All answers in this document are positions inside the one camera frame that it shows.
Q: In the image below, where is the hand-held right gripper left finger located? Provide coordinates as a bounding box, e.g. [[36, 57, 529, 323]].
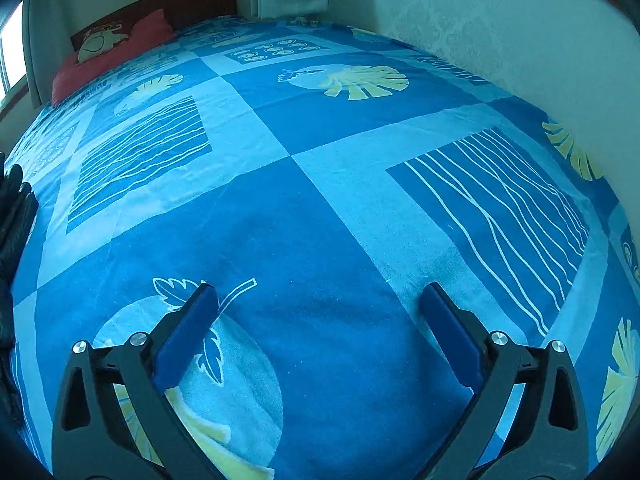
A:
[[51, 283, 228, 480]]

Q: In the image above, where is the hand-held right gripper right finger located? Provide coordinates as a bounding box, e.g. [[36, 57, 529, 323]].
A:
[[421, 282, 590, 480]]

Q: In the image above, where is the black puffer jacket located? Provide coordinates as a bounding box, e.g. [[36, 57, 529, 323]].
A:
[[0, 162, 40, 426]]

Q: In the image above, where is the blue patterned bedsheet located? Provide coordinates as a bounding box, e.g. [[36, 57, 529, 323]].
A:
[[2, 14, 640, 480]]

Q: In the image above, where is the red pillow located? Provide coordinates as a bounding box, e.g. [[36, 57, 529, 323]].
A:
[[51, 8, 177, 107]]

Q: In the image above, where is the small printed cushion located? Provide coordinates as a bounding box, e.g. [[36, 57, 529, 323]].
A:
[[75, 22, 132, 65]]

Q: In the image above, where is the grey curtain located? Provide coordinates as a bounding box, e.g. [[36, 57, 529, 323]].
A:
[[22, 0, 67, 109]]

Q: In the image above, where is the wooden headboard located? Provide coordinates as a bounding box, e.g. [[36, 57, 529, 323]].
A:
[[70, 0, 237, 52]]

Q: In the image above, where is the window with white frame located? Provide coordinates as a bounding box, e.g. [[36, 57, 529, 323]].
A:
[[0, 2, 29, 107]]

